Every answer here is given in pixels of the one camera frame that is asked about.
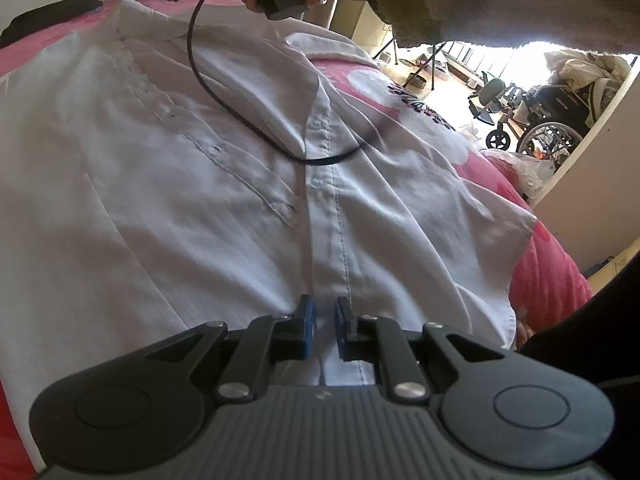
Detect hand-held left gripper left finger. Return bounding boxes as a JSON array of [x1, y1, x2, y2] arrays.
[[145, 294, 317, 403]]

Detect white cabinet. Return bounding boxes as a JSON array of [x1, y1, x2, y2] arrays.
[[330, 0, 397, 56]]

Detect pile of bedding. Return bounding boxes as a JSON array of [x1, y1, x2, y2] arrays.
[[542, 50, 633, 126]]

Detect white button shirt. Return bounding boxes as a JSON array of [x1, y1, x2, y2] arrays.
[[0, 0, 538, 466]]

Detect folding table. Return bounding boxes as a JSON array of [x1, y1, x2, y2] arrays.
[[370, 40, 453, 92]]

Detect wheelchair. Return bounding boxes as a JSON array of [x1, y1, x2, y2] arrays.
[[515, 84, 597, 161]]

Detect plastic bag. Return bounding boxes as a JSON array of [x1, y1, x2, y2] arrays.
[[484, 147, 557, 197]]

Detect pink floral blanket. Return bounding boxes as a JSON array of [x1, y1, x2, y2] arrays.
[[0, 0, 593, 480]]

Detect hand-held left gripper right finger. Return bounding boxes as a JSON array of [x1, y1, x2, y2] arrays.
[[334, 296, 506, 403]]

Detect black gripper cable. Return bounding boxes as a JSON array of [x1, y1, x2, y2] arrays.
[[186, 0, 401, 166]]

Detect person's right forearm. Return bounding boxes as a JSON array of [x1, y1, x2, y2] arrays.
[[322, 0, 640, 57]]

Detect person's black trousers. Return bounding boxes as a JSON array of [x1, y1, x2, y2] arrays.
[[520, 240, 640, 480]]

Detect black folded garment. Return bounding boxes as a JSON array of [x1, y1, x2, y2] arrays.
[[0, 0, 104, 48]]

